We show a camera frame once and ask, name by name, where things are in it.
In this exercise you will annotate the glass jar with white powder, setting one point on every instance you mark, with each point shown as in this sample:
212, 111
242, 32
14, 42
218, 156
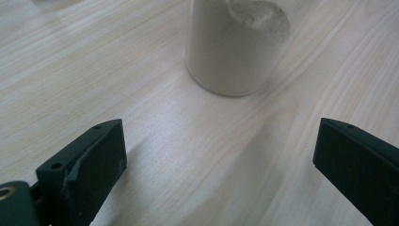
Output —
229, 56

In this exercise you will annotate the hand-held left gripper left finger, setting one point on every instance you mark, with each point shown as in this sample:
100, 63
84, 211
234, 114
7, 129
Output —
91, 169

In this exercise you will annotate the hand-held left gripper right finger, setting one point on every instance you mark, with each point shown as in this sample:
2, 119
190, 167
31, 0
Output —
360, 166

